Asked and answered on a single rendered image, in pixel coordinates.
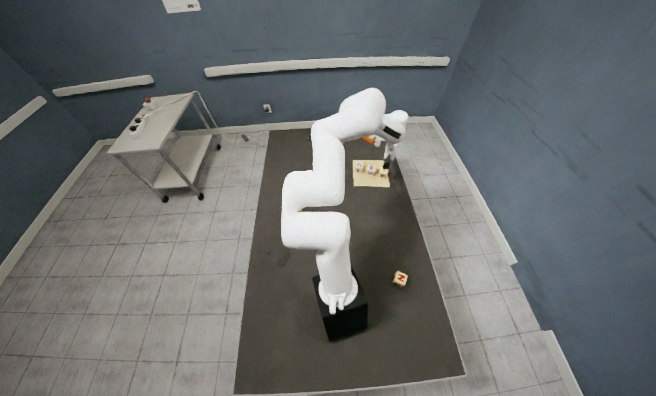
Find beige mat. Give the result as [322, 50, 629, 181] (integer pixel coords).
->
[353, 160, 390, 187]

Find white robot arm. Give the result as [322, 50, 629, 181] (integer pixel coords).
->
[281, 88, 408, 314]

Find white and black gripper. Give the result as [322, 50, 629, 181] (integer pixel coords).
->
[382, 142, 400, 170]

